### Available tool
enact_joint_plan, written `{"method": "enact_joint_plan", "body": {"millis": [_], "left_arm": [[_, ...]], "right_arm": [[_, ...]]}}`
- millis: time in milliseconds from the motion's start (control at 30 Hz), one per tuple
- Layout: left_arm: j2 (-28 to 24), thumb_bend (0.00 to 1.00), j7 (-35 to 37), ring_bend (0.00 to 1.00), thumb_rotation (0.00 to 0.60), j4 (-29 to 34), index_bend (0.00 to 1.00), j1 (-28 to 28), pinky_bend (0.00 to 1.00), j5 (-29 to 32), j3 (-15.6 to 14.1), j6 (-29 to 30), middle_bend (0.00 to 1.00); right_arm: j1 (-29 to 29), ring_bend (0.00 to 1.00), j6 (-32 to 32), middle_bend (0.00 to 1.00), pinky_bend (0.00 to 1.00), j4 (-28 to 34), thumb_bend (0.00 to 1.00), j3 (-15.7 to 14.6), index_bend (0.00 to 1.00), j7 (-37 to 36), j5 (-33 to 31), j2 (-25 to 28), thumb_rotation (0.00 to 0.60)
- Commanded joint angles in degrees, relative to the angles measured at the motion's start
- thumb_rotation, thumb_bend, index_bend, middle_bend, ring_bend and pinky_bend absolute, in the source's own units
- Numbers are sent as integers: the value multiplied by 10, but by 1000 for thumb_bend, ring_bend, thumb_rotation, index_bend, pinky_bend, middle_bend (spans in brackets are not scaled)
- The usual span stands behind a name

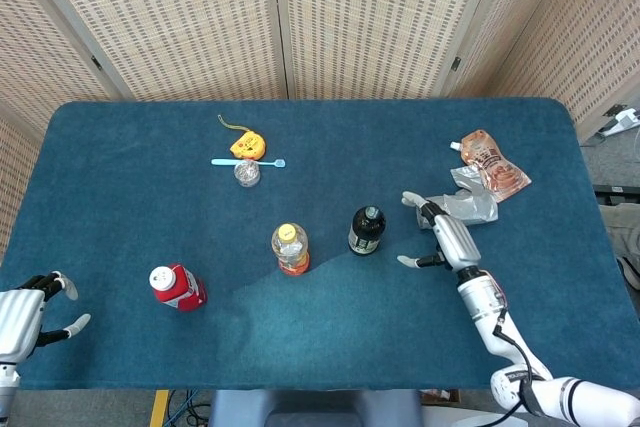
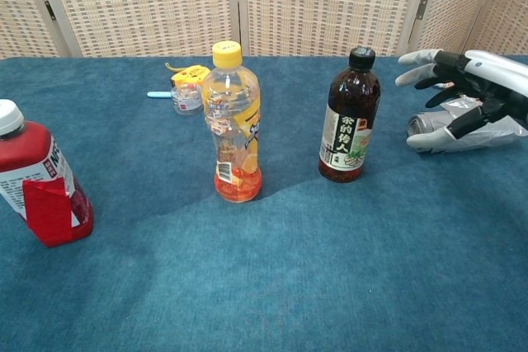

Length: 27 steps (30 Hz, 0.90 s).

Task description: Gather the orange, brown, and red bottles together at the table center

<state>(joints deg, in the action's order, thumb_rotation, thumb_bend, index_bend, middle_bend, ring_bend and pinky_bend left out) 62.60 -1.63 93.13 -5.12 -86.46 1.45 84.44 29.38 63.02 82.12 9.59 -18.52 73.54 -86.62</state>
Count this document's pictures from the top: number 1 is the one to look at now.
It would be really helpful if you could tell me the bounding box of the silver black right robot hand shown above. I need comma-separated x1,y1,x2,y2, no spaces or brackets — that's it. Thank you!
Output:
397,190,482,273

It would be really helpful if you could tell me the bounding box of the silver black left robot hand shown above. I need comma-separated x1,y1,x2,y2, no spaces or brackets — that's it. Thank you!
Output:
0,270,92,363

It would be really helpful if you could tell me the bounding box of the dark tea bottle black cap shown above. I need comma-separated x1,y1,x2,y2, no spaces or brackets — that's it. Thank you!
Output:
347,205,387,256

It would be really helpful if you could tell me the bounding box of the clear bottle yellow cap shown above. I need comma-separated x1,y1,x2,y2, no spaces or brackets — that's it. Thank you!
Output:
270,222,311,277

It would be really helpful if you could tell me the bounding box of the red juice bottle white cap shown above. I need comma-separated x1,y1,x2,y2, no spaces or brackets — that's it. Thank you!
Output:
148,262,209,313

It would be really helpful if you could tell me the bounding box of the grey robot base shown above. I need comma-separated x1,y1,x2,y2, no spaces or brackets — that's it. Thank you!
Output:
207,389,424,427

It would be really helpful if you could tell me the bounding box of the orange spout pouch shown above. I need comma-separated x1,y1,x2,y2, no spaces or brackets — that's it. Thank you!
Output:
449,129,532,199

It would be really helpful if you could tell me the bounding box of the blue velvet tablecloth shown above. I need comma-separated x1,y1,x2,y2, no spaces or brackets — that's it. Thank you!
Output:
0,98,640,392

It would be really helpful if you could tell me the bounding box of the beige cloth bundle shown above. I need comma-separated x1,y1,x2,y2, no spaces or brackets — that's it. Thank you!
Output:
599,204,640,258

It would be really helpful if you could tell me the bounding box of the white power strip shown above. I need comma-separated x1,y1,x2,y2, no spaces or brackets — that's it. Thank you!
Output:
597,105,640,138

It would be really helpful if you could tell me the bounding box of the small clear plastic jar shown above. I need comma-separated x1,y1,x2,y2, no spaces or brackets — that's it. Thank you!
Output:
233,159,261,188

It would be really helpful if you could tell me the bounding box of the yellow tape measure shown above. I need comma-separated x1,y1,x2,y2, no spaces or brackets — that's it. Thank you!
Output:
217,114,268,161

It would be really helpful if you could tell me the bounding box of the light blue toothbrush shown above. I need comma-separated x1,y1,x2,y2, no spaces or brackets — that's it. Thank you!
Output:
210,158,287,169

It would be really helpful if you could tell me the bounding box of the woven folding screen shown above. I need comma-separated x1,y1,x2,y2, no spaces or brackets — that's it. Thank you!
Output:
0,0,640,258

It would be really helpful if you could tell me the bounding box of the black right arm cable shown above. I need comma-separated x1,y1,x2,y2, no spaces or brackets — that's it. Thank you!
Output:
487,309,536,427

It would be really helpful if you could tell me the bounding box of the blue floor cable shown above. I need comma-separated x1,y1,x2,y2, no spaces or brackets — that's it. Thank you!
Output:
164,389,201,427

